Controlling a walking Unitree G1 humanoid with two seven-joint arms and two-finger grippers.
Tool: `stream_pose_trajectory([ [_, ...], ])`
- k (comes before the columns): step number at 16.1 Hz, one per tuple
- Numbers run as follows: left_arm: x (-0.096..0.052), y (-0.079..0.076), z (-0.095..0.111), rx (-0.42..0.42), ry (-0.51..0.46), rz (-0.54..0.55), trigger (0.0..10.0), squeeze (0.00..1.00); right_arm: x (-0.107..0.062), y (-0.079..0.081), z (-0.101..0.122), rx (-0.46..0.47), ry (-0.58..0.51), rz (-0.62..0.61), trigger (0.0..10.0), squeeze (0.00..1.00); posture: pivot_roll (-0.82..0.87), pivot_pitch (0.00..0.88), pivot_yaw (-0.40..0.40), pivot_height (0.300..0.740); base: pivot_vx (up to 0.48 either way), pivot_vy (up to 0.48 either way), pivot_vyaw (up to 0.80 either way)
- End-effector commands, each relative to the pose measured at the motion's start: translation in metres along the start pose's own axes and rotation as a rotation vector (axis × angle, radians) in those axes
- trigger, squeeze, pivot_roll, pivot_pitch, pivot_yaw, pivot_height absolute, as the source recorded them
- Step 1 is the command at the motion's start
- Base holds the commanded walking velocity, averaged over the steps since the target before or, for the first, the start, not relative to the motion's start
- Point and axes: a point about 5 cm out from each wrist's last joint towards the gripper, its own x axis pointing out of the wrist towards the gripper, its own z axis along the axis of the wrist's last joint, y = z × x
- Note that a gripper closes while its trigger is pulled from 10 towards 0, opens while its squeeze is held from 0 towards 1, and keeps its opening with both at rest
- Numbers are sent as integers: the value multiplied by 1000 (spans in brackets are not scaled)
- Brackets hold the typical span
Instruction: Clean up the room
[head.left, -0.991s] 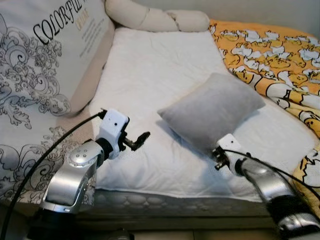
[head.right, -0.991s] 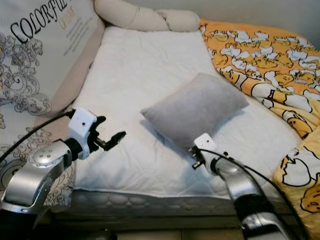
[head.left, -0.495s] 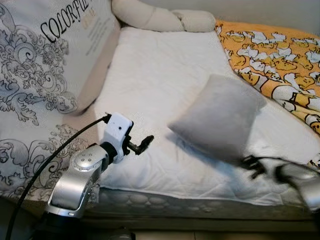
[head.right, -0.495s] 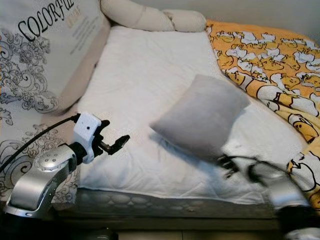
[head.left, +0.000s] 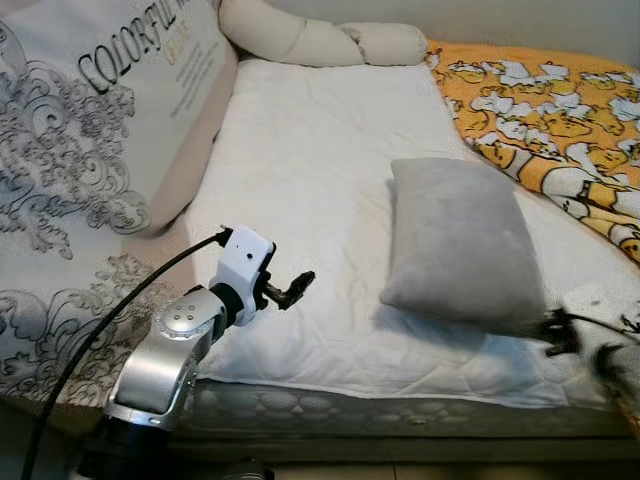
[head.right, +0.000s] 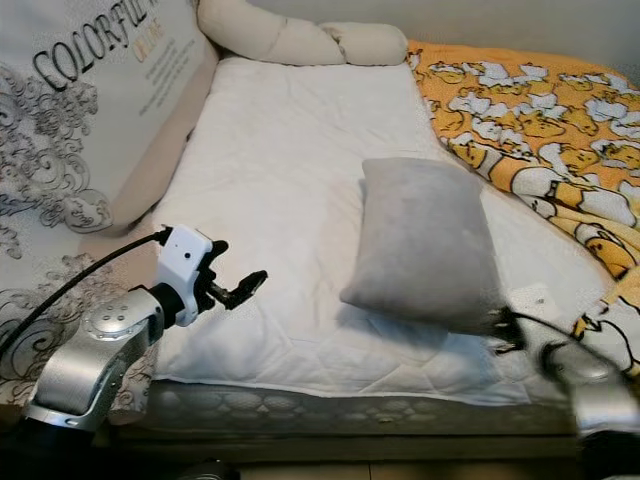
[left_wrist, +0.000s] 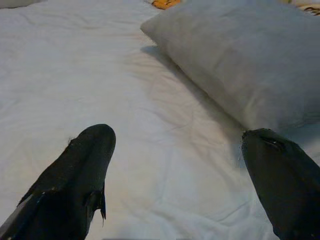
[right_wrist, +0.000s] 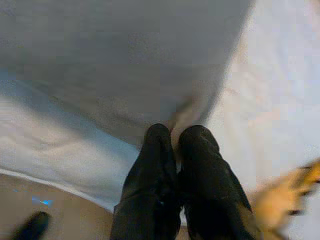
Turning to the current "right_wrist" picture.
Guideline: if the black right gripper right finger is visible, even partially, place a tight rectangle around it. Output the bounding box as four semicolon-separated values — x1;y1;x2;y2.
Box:
177;124;253;240

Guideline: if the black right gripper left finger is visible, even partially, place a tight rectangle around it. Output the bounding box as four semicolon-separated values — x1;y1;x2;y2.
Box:
111;123;181;240

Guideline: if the yellow cartoon print blanket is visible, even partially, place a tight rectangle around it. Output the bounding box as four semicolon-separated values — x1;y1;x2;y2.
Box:
252;157;320;236

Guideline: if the grey plush pillow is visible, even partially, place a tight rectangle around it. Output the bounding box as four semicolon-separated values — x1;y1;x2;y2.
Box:
0;0;251;151

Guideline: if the white quilted mattress pad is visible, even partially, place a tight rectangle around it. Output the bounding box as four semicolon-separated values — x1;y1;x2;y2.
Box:
0;0;320;240

